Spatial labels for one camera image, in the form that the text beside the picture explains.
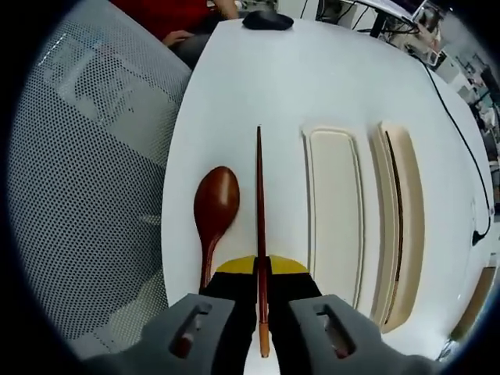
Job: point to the brown wooden spoon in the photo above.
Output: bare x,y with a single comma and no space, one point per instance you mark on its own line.
216,195

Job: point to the brown wooden chopstick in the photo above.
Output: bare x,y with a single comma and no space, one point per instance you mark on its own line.
261,195

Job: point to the cream cutlery case lid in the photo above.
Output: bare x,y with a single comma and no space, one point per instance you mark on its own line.
334,215

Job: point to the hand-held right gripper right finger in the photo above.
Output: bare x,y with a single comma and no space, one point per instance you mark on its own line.
297,312

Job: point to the black rounded object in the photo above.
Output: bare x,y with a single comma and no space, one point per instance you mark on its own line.
267,20

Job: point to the grey mesh office chair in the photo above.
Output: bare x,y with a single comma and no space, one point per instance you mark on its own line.
97,176

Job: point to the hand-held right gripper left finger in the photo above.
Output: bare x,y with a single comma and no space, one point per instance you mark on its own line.
226,312

